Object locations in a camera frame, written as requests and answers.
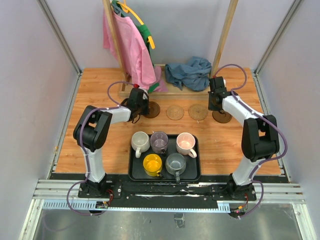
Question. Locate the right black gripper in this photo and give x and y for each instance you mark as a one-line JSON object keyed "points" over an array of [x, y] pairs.
{"points": [[211, 107]]}

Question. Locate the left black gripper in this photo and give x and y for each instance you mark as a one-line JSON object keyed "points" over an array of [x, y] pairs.
{"points": [[146, 111]]}

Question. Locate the brown glass coaster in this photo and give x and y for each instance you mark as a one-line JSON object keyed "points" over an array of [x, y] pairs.
{"points": [[154, 110]]}

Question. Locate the dark wooden coaster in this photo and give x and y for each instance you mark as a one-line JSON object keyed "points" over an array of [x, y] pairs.
{"points": [[221, 116]]}

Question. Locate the woven rattan coaster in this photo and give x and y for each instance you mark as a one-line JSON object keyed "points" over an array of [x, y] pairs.
{"points": [[198, 112]]}

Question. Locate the light woven coaster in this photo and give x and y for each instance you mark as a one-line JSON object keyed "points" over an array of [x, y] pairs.
{"points": [[175, 112]]}

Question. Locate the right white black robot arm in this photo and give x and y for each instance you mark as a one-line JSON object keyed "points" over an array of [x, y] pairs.
{"points": [[259, 141]]}

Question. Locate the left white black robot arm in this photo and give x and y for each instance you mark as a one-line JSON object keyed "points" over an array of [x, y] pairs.
{"points": [[91, 133]]}

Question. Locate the blue crumpled cloth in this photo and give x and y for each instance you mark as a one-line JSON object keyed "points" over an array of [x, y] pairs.
{"points": [[194, 74]]}

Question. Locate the white ceramic mug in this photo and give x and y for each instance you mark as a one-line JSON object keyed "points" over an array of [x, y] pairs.
{"points": [[140, 142]]}

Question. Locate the purple glass mug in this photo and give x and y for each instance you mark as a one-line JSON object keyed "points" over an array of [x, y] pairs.
{"points": [[159, 143]]}

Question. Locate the pink ceramic mug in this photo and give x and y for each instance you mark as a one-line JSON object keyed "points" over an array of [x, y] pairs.
{"points": [[185, 143]]}

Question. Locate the pink shirt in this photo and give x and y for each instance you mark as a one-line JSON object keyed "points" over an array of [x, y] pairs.
{"points": [[132, 52]]}

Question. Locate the yellow glass mug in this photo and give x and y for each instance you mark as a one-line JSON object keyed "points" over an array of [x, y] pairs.
{"points": [[153, 165]]}

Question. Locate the green shirt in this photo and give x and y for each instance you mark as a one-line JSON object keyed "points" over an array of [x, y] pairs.
{"points": [[146, 37]]}

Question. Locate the grey glass mug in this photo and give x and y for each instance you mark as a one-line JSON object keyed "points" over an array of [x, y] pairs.
{"points": [[175, 165]]}

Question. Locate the black plastic tray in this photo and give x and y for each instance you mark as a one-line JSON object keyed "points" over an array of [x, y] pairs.
{"points": [[192, 172]]}

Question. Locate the yellow hanger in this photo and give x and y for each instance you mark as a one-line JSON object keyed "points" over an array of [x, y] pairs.
{"points": [[129, 10]]}

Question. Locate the green hanger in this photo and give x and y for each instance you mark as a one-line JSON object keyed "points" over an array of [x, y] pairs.
{"points": [[117, 8]]}

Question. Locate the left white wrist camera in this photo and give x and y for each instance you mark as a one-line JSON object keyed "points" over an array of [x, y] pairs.
{"points": [[145, 93]]}

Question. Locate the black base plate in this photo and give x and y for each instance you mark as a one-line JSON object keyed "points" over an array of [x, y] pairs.
{"points": [[165, 191]]}

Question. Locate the aluminium front rail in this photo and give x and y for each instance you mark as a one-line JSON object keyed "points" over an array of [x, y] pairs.
{"points": [[59, 195]]}

